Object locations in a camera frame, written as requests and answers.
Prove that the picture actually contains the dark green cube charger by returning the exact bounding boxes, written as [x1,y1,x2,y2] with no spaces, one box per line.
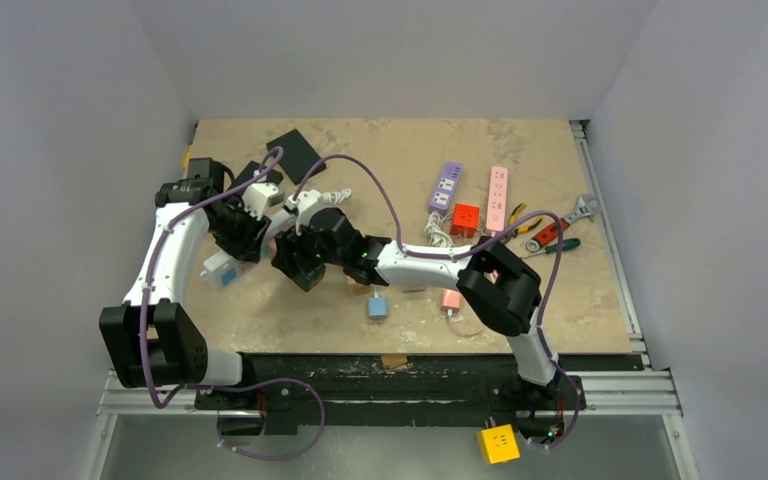
[295,265,326,292]

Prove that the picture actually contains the small pink cube charger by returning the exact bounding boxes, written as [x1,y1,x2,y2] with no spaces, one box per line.
[441,289,462,313]

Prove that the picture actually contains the purple usb hub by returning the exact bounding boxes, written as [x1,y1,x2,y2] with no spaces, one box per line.
[428,161,464,215]

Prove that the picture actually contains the pink power strip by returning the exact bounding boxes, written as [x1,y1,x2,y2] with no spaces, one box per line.
[485,166,509,235]

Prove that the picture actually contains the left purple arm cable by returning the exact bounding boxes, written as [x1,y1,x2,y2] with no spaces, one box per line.
[137,146,326,463]

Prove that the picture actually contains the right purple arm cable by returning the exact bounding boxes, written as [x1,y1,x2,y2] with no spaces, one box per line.
[291,154,584,452]

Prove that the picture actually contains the red cube charger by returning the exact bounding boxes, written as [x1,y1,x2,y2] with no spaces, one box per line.
[449,203,480,239]

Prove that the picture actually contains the red handled adjustable wrench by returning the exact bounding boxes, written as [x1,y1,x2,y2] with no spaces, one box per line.
[525,194,601,253]

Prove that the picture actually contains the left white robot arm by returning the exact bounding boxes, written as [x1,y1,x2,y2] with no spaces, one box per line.
[99,158,283,409]

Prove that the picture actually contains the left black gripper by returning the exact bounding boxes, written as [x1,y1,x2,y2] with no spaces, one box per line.
[206,199,269,262]

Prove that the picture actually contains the black ribbed box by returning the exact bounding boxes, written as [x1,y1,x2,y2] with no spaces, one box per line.
[229,161,284,188]

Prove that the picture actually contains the green handled screwdriver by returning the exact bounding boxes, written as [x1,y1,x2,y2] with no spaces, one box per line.
[523,237,582,258]

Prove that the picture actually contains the white power strip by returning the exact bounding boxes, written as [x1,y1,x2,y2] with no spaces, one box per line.
[200,251,242,290]

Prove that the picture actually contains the thin white cable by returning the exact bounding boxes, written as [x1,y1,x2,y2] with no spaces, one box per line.
[446,314,485,338]

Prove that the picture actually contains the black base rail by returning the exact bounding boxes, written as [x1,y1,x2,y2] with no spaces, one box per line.
[166,353,681,440]

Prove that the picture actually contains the white power strip cord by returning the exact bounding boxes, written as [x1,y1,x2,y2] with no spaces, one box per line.
[314,188,353,208]

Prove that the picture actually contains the blue cube charger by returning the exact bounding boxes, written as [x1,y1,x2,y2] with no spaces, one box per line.
[366,290,389,321]

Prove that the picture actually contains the yellow cube charger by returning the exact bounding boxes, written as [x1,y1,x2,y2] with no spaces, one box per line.
[477,417,521,465]

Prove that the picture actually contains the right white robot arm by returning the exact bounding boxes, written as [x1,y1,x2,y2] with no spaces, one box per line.
[267,207,561,407]

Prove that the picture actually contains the yellow handled pliers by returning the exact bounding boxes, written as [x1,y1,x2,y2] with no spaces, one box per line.
[508,202,543,238]

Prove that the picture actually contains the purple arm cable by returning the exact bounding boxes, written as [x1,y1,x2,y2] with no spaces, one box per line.
[137,146,326,463]
[291,154,584,452]

